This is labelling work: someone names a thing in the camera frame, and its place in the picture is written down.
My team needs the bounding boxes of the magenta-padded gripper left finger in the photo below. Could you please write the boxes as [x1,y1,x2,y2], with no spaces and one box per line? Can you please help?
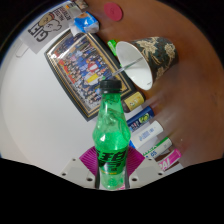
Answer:
[59,146,100,190]

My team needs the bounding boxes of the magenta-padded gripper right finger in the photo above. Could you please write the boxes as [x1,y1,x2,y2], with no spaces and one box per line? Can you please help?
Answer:
[125,146,166,189]

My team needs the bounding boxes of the green plastic drink bottle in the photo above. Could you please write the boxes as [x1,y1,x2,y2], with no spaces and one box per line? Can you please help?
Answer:
[92,79,132,191]

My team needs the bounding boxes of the pink long box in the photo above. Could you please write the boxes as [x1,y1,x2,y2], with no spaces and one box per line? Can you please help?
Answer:
[156,148,183,173]

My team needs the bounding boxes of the green and white long box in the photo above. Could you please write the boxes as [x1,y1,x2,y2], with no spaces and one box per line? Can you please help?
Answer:
[141,136,174,159]

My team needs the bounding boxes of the white tube with blue cap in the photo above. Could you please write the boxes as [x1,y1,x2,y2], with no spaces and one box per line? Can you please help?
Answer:
[129,119,165,150]

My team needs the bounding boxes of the dark blue pump bottle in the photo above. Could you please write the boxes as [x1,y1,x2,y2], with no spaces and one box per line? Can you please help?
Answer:
[125,105,156,134]

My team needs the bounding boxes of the amber pump bottle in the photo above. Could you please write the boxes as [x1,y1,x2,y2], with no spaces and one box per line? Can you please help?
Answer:
[121,91,147,114]

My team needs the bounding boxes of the framed group photo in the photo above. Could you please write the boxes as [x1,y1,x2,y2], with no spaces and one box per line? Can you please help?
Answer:
[44,30,137,122]

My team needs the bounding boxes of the clear stirring rod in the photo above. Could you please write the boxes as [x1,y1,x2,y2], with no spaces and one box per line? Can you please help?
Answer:
[112,56,145,77]

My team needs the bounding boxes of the dark floral paper cup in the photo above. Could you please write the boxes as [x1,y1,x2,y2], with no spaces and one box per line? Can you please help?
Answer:
[115,35,180,92]

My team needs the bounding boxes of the white paper gift bag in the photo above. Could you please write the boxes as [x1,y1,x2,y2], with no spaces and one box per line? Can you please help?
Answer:
[19,3,83,54]

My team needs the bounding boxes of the blue tissue pack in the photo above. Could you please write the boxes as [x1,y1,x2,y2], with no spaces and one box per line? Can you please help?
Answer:
[69,11,100,37]

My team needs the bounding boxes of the flat round red coaster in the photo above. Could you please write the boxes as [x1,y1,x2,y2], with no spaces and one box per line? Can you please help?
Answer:
[103,2,124,22]

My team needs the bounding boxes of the patterned snack packet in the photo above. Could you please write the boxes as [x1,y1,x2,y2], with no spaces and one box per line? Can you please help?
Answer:
[73,0,90,11]

